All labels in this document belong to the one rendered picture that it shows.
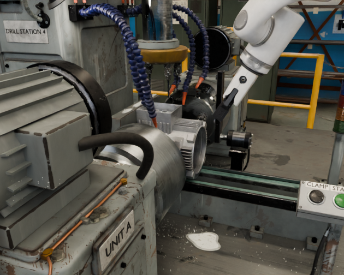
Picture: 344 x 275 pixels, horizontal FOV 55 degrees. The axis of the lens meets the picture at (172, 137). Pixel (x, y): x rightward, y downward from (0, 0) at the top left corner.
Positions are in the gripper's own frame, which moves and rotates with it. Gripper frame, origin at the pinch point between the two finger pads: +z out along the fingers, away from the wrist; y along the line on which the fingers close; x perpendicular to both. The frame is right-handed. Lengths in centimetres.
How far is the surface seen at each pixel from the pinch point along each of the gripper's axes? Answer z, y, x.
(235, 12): 10, 324, 60
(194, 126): 9.9, 3.2, 4.5
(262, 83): 61, 323, -14
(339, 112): -11.5, 33.9, -32.9
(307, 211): -1.2, -23.3, -27.6
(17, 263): 6, -66, 8
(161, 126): 15.2, 1.1, 12.8
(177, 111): 10.4, 6.4, 11.9
